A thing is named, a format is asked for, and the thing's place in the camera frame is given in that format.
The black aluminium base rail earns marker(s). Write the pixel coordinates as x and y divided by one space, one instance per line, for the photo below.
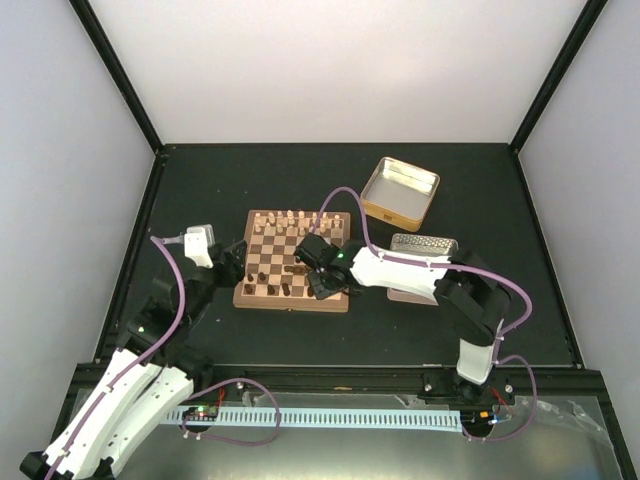
440 385

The left controller circuit board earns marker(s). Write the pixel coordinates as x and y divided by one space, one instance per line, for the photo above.
205 413

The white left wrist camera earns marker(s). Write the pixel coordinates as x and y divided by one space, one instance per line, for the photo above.
196 241

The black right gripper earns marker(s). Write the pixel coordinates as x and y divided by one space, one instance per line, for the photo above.
319 289

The right controller circuit board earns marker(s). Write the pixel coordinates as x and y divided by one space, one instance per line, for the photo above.
480 417

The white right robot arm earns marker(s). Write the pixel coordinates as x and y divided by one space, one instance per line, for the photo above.
474 304

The white slotted cable duct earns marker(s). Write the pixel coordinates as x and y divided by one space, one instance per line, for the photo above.
330 418

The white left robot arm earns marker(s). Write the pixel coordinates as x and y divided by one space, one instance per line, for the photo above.
151 371

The silver patterned tin lid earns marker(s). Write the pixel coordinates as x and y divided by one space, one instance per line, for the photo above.
424 246

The pile of dark pieces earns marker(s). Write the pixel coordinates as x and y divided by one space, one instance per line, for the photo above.
295 269

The gold square tin box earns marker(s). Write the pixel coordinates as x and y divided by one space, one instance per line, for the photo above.
399 193

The white rook far left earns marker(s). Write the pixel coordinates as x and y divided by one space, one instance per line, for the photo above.
259 219

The black frame post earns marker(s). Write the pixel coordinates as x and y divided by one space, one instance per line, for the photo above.
103 46
571 46

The left black frame post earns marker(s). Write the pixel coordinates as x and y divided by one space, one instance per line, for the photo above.
103 46

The controller circuit board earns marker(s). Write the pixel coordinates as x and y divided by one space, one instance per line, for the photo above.
480 417
205 413

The right black frame post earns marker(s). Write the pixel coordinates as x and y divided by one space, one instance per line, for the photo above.
571 46

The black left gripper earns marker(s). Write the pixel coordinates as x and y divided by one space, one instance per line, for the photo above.
233 270

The wooden chess board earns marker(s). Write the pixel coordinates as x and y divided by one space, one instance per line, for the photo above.
270 253

